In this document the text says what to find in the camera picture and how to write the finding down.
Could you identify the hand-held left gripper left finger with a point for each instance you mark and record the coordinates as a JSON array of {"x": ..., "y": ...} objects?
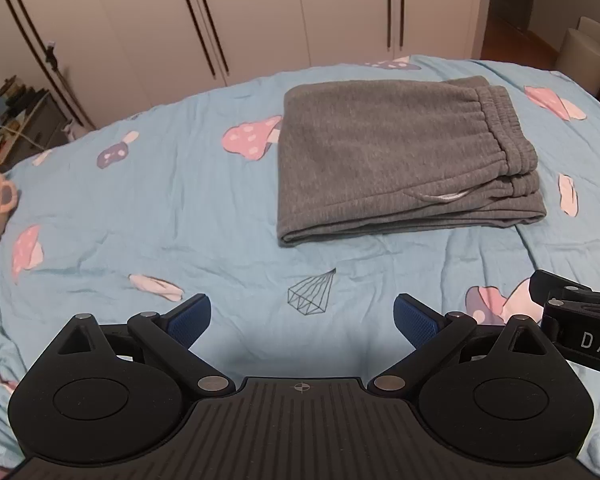
[{"x": 191, "y": 321}]

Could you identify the grey nightstand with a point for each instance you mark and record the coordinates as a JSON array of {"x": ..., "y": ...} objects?
[{"x": 35, "y": 127}]

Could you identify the white wardrobe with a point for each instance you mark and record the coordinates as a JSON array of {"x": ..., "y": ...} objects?
[{"x": 255, "y": 15}]

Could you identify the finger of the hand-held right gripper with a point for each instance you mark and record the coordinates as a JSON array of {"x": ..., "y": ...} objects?
[{"x": 562, "y": 285}]

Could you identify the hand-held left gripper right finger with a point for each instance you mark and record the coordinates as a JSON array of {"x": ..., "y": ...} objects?
[{"x": 414, "y": 322}]

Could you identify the black wardrobe door tag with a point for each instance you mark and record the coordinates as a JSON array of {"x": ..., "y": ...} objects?
[{"x": 53, "y": 55}]

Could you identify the glass teapot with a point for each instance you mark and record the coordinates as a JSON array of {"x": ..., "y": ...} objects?
[{"x": 11, "y": 90}]

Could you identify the grey pants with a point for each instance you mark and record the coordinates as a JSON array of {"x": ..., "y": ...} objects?
[{"x": 390, "y": 160}]

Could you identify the white round stool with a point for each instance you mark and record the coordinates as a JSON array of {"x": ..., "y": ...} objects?
[{"x": 582, "y": 52}]

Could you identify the light blue mushroom-print bedsheet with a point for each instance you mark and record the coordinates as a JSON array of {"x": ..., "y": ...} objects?
[{"x": 155, "y": 220}]

